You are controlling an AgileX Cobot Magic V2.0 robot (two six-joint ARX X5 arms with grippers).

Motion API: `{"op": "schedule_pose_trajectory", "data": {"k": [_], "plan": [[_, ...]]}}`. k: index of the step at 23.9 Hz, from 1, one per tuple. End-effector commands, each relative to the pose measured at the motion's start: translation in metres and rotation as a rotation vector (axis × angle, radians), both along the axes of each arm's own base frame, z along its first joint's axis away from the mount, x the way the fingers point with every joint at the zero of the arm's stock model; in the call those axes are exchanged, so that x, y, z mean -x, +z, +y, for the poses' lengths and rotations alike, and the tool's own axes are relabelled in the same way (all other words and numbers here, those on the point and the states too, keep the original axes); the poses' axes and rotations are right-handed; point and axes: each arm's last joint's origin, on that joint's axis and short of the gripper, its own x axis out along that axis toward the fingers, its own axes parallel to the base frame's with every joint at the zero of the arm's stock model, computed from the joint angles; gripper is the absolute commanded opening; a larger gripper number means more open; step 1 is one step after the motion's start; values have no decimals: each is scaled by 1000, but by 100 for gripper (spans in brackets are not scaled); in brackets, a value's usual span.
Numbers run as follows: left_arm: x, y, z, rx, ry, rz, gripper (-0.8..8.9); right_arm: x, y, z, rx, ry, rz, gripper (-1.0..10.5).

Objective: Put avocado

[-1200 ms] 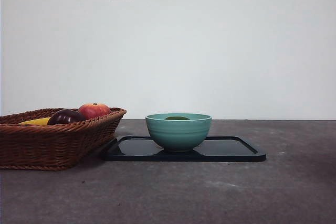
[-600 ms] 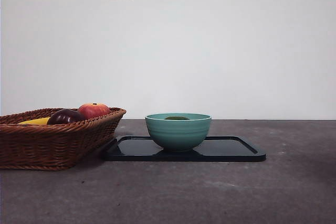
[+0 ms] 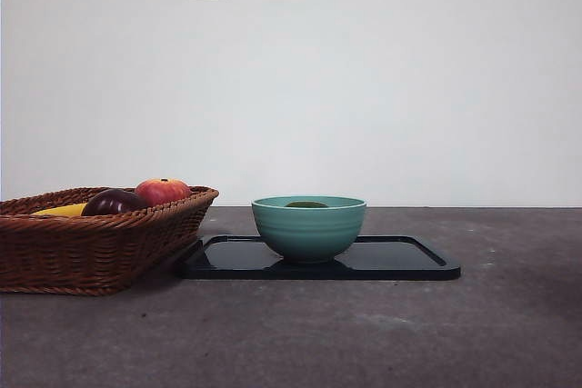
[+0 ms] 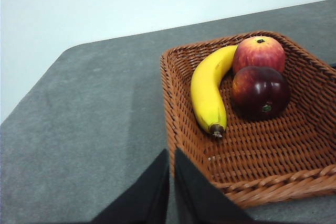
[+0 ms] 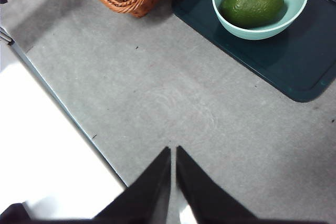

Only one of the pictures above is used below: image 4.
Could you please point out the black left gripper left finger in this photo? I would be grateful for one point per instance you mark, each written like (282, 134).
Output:
(149, 197)

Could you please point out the brown wicker basket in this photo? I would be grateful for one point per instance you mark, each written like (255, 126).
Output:
(262, 150)

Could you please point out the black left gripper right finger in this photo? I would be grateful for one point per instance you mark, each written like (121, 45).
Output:
(199, 197)

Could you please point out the yellow banana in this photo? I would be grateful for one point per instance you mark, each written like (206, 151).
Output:
(207, 95)

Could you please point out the red yellow apple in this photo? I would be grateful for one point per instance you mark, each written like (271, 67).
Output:
(258, 53)

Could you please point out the dark red plum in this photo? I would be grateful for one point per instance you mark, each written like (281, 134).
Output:
(260, 93)

